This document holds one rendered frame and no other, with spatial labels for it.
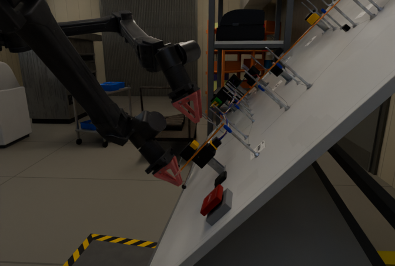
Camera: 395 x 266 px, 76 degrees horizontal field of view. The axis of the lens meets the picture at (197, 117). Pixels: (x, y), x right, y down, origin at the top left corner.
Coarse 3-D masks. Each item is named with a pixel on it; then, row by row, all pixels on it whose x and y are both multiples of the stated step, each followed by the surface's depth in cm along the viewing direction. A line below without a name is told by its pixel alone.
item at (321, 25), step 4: (308, 16) 91; (320, 20) 91; (316, 24) 92; (320, 24) 94; (324, 24) 92; (332, 24) 92; (320, 28) 93; (324, 28) 94; (328, 28) 92; (324, 32) 93
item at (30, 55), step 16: (80, 48) 548; (32, 64) 490; (32, 80) 498; (48, 80) 496; (32, 96) 506; (48, 96) 503; (64, 96) 501; (32, 112) 514; (48, 112) 512; (64, 112) 510; (80, 112) 552
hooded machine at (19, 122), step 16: (0, 64) 374; (0, 80) 374; (16, 80) 409; (0, 96) 369; (16, 96) 403; (0, 112) 369; (16, 112) 403; (0, 128) 372; (16, 128) 403; (0, 144) 378
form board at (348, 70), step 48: (336, 0) 129; (384, 0) 61; (336, 48) 65; (384, 48) 42; (288, 96) 70; (336, 96) 44; (384, 96) 34; (240, 144) 75; (288, 144) 46; (192, 192) 82; (240, 192) 48; (192, 240) 51
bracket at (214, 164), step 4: (212, 160) 69; (216, 160) 71; (208, 164) 70; (212, 164) 71; (216, 164) 69; (220, 164) 71; (216, 168) 69; (220, 168) 69; (224, 168) 70; (220, 172) 69
